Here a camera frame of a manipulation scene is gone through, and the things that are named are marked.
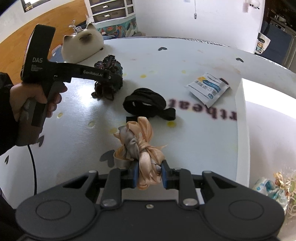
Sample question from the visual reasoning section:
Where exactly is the dark floral scrunchie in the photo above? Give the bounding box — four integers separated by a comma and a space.
91, 55, 123, 101

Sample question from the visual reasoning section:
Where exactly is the black headband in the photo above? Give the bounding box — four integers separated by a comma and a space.
122, 88, 176, 122

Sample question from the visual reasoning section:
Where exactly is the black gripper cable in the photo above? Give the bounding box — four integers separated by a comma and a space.
27, 144, 38, 195

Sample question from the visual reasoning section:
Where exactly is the white drawer cabinet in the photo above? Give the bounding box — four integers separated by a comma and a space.
84, 0, 135, 23

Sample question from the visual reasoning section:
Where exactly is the hanging tote bag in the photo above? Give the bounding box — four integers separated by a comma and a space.
255, 33, 270, 55

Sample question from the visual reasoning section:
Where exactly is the peach satin bow scrunchie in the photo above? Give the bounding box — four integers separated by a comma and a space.
113, 116, 165, 190

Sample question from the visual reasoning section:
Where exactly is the white storage box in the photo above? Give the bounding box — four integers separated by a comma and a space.
241, 79, 295, 187

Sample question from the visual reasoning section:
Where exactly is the window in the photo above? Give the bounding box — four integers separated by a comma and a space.
21, 0, 50, 13

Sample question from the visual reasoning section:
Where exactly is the cream cat plush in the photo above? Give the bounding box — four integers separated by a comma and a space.
61, 23, 104, 64

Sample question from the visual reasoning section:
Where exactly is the person left hand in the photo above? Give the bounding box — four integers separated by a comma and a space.
10, 83, 67, 121

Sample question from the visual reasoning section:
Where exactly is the white blue wipes packet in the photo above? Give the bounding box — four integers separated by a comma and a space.
185, 73, 230, 108

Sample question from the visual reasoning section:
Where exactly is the colourful patterned cloth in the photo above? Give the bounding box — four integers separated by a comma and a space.
95, 17, 143, 40

